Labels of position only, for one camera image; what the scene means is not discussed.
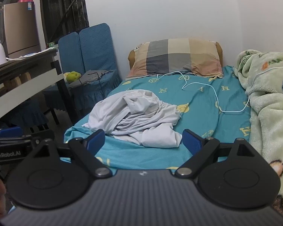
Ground black cable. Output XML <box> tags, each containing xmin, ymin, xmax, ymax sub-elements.
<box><xmin>79</xmin><ymin>72</ymin><xmax>105</xmax><ymax>99</ymax></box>

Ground white charging cable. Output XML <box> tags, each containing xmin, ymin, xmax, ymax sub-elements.
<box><xmin>156</xmin><ymin>65</ymin><xmax>283</xmax><ymax>113</ymax></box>

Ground dark door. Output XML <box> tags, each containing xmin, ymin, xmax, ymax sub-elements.
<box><xmin>39</xmin><ymin>0</ymin><xmax>90</xmax><ymax>50</ymax></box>

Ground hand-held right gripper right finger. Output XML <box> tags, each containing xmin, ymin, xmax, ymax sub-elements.
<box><xmin>175</xmin><ymin>129</ymin><xmax>258</xmax><ymax>177</ymax></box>

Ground green plush toy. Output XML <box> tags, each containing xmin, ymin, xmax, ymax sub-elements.
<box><xmin>63</xmin><ymin>71</ymin><xmax>82</xmax><ymax>83</ymax></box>

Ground grey cloth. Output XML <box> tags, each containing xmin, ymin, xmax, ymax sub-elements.
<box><xmin>79</xmin><ymin>70</ymin><xmax>114</xmax><ymax>86</ymax></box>

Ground teal printed bedsheet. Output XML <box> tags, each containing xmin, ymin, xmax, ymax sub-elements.
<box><xmin>64</xmin><ymin>65</ymin><xmax>251</xmax><ymax>170</ymax></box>

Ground light papers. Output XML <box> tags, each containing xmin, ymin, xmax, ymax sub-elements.
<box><xmin>20</xmin><ymin>48</ymin><xmax>58</xmax><ymax>59</ymax></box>

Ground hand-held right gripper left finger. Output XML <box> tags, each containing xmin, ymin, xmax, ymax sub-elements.
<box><xmin>34</xmin><ymin>129</ymin><xmax>113</xmax><ymax>178</ymax></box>

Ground dark table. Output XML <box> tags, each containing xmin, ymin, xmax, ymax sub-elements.
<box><xmin>0</xmin><ymin>48</ymin><xmax>74</xmax><ymax>128</ymax></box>

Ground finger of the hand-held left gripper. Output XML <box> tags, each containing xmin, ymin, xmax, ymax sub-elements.
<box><xmin>0</xmin><ymin>127</ymin><xmax>55</xmax><ymax>146</ymax></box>

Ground white t-shirt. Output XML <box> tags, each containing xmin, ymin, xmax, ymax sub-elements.
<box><xmin>81</xmin><ymin>89</ymin><xmax>182</xmax><ymax>148</ymax></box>

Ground brown pillow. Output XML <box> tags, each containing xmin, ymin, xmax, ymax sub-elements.
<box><xmin>128</xmin><ymin>41</ymin><xmax>223</xmax><ymax>76</ymax></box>

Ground green fleece blanket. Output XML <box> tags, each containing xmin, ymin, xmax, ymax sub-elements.
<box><xmin>233</xmin><ymin>49</ymin><xmax>283</xmax><ymax>219</ymax></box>

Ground plaid pillow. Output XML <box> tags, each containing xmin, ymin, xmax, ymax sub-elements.
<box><xmin>126</xmin><ymin>38</ymin><xmax>224</xmax><ymax>79</ymax></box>

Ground blue covered chair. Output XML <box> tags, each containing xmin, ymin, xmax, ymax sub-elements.
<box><xmin>68</xmin><ymin>23</ymin><xmax>122</xmax><ymax>114</ymax></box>
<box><xmin>42</xmin><ymin>32</ymin><xmax>85</xmax><ymax>126</ymax></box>
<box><xmin>0</xmin><ymin>98</ymin><xmax>49</xmax><ymax>133</ymax></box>

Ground brown refrigerator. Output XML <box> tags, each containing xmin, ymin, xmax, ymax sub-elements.
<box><xmin>2</xmin><ymin>1</ymin><xmax>42</xmax><ymax>59</ymax></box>

